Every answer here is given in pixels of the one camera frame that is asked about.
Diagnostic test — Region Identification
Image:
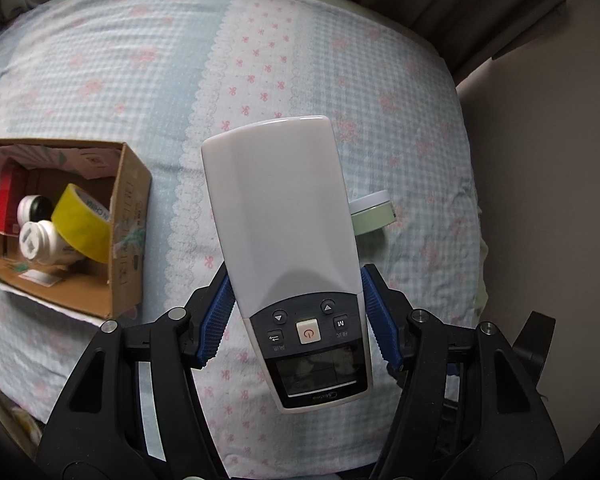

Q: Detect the yellow tape roll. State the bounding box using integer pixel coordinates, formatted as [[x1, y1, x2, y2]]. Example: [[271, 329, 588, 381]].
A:
[[52, 183, 111, 264]]

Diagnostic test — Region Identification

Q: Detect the white pill bottle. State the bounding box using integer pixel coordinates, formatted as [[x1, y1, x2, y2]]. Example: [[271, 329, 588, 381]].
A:
[[19, 220, 85, 266]]

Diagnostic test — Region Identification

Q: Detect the light green mud film jar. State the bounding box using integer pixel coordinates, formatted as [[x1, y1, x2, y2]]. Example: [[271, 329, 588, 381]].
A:
[[349, 190, 396, 236]]

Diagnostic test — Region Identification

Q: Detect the black white cosmetic jar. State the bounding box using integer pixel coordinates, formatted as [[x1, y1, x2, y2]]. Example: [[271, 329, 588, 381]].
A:
[[17, 195, 54, 226]]

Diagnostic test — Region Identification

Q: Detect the red and white carton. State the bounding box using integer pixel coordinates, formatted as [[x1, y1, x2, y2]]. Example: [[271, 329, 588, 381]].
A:
[[0, 159, 28, 236]]

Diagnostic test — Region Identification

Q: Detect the white remote control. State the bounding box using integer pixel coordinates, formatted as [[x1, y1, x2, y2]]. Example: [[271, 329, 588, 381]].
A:
[[201, 116, 373, 414]]

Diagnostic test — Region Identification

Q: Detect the open cardboard box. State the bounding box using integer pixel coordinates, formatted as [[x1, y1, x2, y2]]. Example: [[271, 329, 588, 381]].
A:
[[0, 139, 151, 320]]

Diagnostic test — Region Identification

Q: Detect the patterned bed sheet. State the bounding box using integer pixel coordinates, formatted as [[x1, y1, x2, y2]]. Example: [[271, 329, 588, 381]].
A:
[[0, 0, 482, 479]]

